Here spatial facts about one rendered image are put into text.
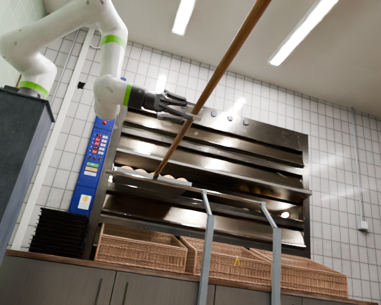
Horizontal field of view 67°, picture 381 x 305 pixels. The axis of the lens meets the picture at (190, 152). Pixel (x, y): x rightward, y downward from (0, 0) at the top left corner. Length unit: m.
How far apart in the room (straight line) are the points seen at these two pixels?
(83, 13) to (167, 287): 1.49
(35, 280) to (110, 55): 1.22
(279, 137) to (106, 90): 2.25
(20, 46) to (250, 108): 2.21
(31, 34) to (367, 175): 3.27
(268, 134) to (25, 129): 2.28
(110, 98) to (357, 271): 2.77
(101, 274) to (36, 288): 0.33
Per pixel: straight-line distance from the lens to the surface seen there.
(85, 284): 1.83
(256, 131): 2.99
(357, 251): 3.32
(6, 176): 1.34
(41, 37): 1.46
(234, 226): 2.62
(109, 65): 1.36
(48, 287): 1.85
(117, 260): 1.88
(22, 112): 1.43
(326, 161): 3.33
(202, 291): 1.87
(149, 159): 2.39
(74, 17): 1.43
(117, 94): 1.13
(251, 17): 0.79
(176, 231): 2.45
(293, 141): 3.17
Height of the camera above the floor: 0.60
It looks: 22 degrees up
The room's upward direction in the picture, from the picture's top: 8 degrees clockwise
